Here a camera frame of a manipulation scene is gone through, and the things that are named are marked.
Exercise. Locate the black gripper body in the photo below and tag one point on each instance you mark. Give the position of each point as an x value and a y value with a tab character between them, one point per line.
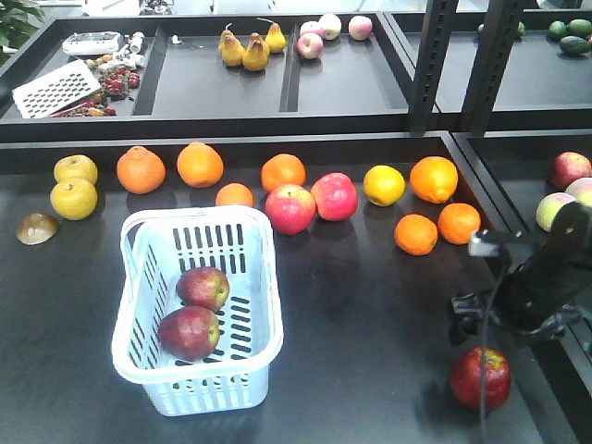
471	316

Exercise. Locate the dark red apple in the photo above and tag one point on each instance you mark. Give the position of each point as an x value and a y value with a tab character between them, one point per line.
189	333
206	286

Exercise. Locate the light blue plastic basket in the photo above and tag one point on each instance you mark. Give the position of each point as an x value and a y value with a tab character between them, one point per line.
157	246

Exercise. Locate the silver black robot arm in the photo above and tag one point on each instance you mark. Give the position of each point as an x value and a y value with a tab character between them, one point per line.
534	296

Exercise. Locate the orange fruit middle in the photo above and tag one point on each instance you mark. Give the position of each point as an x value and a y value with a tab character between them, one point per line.
457	222

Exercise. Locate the small orange fruit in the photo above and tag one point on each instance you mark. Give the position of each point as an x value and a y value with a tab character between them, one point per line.
416	235

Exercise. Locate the pale peach left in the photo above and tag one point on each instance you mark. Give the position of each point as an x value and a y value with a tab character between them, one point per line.
549	207

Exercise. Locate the orange fruit large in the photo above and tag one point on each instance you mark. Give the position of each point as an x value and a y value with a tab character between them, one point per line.
434	179

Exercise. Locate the yellow orange citrus fruit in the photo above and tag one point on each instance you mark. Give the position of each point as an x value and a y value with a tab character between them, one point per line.
384	185

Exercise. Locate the black wooden produce display stand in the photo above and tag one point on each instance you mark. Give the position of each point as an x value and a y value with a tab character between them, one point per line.
366	354

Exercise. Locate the red apple beside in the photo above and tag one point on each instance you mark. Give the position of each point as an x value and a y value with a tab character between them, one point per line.
335	196

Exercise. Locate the red yellow apple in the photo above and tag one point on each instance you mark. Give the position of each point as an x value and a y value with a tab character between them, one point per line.
290	208

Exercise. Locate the bumpy orange far left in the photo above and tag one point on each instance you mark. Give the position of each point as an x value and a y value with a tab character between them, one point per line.
140	171

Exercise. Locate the yellow pear lower left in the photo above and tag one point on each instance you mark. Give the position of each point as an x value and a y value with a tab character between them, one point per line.
74	199

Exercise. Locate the yellow pear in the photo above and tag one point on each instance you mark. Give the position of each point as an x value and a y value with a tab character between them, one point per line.
74	199
77	166

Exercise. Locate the yellow pear upper left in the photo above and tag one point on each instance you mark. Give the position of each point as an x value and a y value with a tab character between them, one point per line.
77	166

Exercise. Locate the brown half shell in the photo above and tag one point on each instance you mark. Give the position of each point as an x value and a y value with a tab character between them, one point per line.
37	228

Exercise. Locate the white perforated tray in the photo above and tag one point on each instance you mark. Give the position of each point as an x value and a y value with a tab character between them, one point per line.
55	90

